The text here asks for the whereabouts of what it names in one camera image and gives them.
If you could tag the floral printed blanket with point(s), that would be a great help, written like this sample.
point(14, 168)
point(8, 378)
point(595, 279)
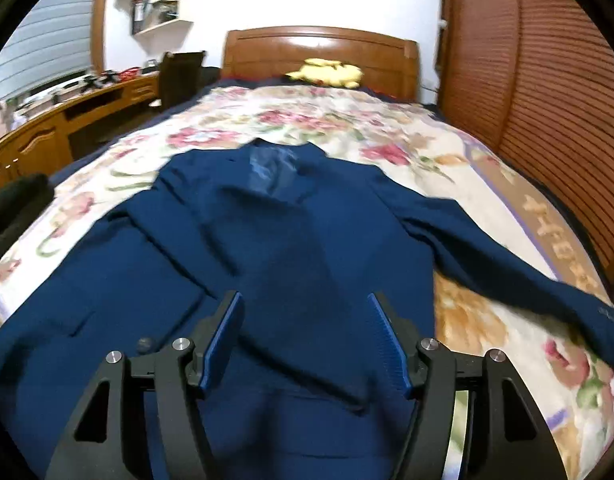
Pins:
point(487, 200)

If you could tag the grey window blind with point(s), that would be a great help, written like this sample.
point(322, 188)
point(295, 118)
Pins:
point(49, 35)

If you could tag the wooden bed headboard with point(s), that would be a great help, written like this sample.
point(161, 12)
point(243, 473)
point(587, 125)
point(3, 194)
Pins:
point(322, 55)

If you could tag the dark chair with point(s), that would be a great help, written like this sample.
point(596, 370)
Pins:
point(183, 72)

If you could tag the wooden louvered wardrobe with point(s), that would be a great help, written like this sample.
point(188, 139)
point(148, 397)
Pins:
point(532, 80)

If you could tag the wooden desk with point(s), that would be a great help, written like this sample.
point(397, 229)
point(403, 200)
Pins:
point(47, 120)

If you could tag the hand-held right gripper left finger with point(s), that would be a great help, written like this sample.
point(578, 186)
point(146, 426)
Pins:
point(221, 336)

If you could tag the yellow plush toy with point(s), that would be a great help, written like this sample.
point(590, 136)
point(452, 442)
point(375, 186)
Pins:
point(327, 72)

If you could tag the navy blue suit jacket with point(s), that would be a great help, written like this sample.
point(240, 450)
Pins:
point(267, 250)

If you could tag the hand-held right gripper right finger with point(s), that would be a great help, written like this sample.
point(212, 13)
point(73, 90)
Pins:
point(389, 340)

